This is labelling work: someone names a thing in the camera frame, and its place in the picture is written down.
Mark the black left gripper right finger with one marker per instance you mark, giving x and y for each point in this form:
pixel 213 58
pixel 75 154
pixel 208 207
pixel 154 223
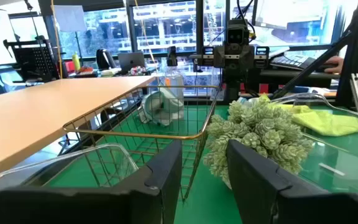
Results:
pixel 291 205

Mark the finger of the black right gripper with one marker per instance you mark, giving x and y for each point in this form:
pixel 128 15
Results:
pixel 208 56
pixel 261 57

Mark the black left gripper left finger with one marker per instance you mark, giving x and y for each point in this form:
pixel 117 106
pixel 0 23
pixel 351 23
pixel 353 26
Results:
pixel 73 208

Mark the lime green microfiber towel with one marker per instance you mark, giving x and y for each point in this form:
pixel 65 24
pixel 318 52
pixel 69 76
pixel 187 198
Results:
pixel 328 123

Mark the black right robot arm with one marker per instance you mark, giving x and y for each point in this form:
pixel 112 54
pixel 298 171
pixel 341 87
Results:
pixel 236 84

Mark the black keyboard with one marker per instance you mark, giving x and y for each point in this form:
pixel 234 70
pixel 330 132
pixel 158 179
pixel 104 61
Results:
pixel 291 62

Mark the clear spray bottle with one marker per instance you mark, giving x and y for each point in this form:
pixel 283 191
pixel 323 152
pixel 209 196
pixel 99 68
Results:
pixel 174 77

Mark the computer monitor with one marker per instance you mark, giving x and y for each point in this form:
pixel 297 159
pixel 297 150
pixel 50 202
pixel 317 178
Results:
pixel 284 14

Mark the clear plastic bin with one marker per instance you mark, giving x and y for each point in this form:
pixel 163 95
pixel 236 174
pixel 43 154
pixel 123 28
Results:
pixel 337 161
pixel 73 154

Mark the person's hand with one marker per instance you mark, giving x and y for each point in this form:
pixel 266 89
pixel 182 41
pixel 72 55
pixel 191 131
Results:
pixel 334 64

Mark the silver laptop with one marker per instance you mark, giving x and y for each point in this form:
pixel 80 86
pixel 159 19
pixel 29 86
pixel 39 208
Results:
pixel 131 61

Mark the light wooden desk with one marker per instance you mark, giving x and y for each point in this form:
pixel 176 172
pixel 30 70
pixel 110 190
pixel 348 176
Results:
pixel 42 109

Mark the green bottle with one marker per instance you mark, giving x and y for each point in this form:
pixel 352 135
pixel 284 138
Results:
pixel 76 62

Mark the white paper sheet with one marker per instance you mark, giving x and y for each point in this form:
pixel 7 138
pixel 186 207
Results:
pixel 70 18

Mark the black perforated rack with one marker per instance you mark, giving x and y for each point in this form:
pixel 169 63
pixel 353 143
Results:
pixel 36 62

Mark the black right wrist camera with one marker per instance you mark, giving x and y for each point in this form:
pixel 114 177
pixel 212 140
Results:
pixel 237 32

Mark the black table frame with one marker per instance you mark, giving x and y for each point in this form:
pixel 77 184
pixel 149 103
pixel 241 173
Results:
pixel 353 62

